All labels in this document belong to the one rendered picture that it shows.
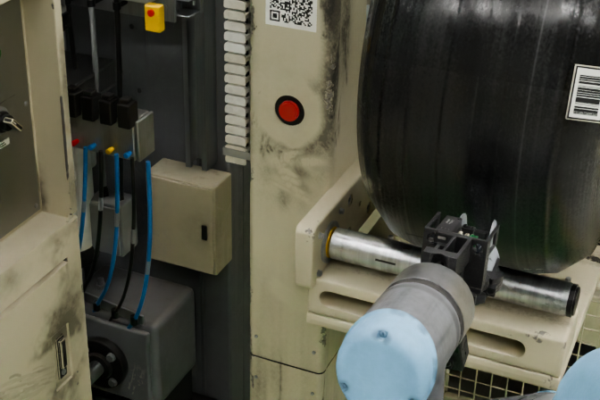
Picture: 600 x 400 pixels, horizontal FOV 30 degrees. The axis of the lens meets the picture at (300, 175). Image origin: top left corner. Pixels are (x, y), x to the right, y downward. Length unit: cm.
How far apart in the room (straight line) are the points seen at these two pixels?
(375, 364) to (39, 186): 76
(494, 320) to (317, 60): 42
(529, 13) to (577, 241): 30
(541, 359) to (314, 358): 41
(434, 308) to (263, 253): 66
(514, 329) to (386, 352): 50
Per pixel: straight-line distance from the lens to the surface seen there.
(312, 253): 152
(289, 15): 152
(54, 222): 164
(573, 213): 133
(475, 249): 121
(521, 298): 149
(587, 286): 172
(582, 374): 57
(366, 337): 102
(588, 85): 124
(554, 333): 149
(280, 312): 174
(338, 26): 151
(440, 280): 111
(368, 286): 154
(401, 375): 102
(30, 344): 163
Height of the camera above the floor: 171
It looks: 28 degrees down
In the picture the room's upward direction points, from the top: 1 degrees clockwise
